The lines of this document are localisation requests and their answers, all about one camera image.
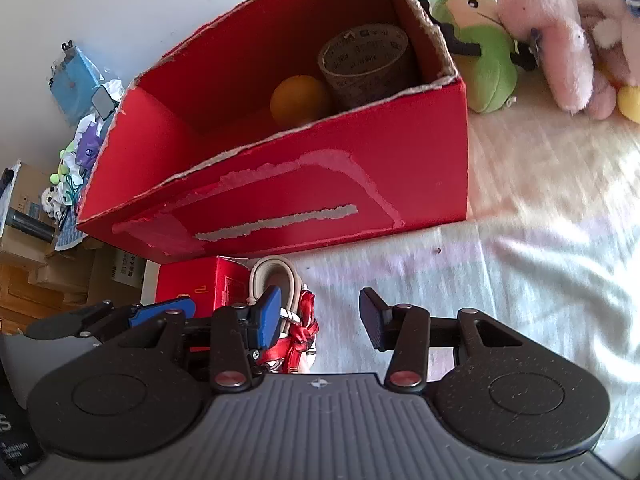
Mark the black cylinder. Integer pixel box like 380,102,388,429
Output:
4,209,57,242

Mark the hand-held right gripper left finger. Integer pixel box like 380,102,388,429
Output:
117,285,282,394

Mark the large red cardboard box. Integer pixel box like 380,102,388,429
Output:
75,0,470,266

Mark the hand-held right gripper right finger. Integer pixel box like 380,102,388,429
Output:
360,287,523,392

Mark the white printed carton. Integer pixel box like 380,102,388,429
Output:
89,246,148,306

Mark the blue plastic packet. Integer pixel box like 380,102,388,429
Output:
50,42,106,126

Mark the brown cardboard box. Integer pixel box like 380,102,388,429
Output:
0,160,63,256
27,247,96,301

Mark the green plush toy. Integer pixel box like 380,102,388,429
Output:
417,0,538,115

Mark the pink plush rabbit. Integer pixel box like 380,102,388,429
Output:
496,0,618,121

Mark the printed packing tape roll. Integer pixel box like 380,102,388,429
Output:
317,22,421,110

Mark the orange wooden gourd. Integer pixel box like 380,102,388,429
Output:
270,75,333,130

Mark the small green toy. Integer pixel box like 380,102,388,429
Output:
50,149,83,188

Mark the purple toy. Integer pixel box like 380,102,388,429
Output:
75,127,106,167

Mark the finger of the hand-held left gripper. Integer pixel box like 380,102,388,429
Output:
26,297,197,342

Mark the pastel printed bedsheet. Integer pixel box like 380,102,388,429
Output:
290,0,640,466

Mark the white plastic bag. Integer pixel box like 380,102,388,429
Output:
75,77,126,133

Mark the white fluffy toy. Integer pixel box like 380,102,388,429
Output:
40,186,68,217

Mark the wooden cabinet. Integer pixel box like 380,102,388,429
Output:
0,262,68,333

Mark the yellow plush toy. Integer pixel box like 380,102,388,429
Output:
575,0,640,125

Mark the small red white shoe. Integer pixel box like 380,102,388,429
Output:
247,256,321,375

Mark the small black-framed mirror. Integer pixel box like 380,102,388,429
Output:
92,85,118,121

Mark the small red carton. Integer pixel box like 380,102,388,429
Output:
155,255,251,321

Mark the pale plush rabbit with bow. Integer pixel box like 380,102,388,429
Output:
582,0,640,88

